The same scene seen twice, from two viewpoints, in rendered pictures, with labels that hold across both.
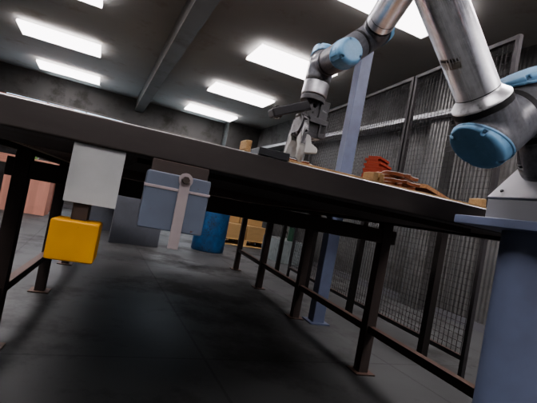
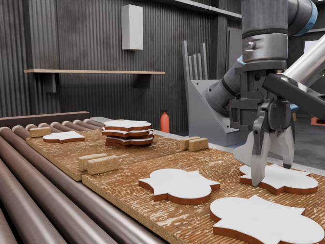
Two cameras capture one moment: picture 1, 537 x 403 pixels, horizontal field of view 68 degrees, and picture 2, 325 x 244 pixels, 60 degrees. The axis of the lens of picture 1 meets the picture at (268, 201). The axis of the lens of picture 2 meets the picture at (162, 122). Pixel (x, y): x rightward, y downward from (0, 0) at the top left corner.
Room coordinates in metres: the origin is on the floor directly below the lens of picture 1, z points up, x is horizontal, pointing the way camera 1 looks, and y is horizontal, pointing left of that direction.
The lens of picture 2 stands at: (1.50, 0.34, 1.12)
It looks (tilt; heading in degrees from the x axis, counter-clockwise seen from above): 9 degrees down; 250
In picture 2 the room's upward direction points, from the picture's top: straight up
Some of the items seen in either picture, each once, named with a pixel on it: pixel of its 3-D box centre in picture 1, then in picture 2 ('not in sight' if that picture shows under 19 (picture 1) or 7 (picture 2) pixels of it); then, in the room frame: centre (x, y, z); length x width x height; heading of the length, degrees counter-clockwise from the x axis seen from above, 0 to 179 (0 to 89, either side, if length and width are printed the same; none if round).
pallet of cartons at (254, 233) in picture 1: (239, 226); not in sight; (8.77, 0.53, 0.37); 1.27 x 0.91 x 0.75; 114
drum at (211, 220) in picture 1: (211, 225); not in sight; (6.57, 0.84, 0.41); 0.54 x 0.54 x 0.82
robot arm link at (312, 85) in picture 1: (314, 91); (263, 51); (1.16, -0.07, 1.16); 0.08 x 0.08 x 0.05
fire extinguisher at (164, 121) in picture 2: not in sight; (164, 128); (-0.08, -3.87, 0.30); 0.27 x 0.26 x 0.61; 114
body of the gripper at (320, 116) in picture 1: (310, 118); (260, 98); (1.16, -0.07, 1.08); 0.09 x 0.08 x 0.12; 109
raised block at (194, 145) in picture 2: (370, 176); (198, 144); (1.17, -0.28, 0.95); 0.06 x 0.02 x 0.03; 19
